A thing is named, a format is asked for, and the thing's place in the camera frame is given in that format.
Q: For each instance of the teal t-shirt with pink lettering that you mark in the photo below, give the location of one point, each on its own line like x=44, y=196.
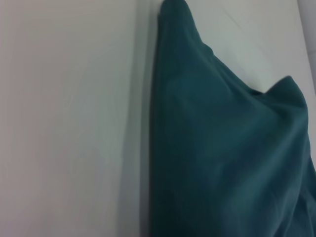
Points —
x=222, y=148

